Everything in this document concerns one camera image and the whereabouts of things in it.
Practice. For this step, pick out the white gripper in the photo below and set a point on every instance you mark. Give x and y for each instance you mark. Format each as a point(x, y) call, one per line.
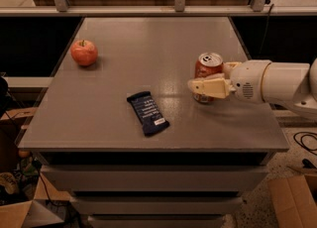
point(247, 79)

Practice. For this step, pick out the brown cardboard box left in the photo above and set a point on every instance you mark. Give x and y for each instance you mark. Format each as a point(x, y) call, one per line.
point(13, 124)

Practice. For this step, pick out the red apple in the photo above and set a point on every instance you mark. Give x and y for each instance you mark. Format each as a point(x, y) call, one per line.
point(84, 52)

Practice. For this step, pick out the cardboard box right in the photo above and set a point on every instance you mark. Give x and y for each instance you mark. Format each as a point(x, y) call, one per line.
point(294, 201)

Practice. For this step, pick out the dark blue snack bar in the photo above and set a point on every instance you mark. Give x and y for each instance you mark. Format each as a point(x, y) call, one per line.
point(148, 113)

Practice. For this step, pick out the orange soda can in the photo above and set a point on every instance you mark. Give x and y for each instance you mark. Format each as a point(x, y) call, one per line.
point(208, 64)

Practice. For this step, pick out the cardboard box lower left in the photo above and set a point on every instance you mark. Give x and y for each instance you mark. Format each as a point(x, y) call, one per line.
point(47, 207)

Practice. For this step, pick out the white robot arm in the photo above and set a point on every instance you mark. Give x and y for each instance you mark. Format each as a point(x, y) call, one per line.
point(290, 85)

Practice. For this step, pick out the grey drawer cabinet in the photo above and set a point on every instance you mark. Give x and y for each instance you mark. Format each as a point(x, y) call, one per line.
point(91, 143)

